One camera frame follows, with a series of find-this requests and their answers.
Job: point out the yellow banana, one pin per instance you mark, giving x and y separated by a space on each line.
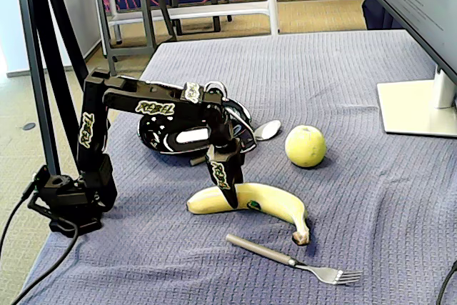
271 205

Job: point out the blue woven table cloth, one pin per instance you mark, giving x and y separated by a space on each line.
339 194

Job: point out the silver monitor stand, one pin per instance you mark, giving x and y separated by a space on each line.
407 108

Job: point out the yellow-green apple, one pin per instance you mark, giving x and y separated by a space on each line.
305 146

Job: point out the black camera stand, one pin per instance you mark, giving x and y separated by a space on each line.
39 80

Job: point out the black glossy bowl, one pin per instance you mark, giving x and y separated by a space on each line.
157 133

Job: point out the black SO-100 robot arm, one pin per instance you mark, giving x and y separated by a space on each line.
93 123

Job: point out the metal spoon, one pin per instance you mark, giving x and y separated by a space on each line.
267 130

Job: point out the metal fork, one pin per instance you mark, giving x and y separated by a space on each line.
257 246

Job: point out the round black floor socket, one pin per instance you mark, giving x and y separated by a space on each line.
29 126

